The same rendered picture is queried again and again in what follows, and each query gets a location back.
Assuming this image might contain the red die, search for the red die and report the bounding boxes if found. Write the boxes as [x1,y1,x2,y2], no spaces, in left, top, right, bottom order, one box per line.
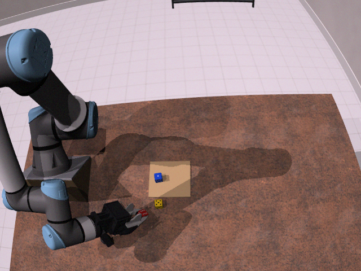
[137,209,148,217]

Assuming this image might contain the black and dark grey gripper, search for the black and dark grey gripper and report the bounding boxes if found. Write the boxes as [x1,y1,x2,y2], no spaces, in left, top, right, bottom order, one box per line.
[87,200,148,238]

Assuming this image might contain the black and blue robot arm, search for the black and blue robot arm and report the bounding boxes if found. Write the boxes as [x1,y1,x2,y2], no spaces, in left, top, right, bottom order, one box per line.
[0,28,98,250]

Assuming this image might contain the yellow die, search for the yellow die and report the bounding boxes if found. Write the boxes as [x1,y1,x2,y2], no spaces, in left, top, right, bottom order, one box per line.
[155,199,163,209]

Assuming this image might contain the beige flat mat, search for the beige flat mat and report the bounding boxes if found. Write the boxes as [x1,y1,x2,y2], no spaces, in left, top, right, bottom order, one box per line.
[148,161,191,198]

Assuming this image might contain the blue die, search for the blue die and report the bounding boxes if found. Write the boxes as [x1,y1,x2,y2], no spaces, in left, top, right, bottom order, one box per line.
[154,173,163,183]

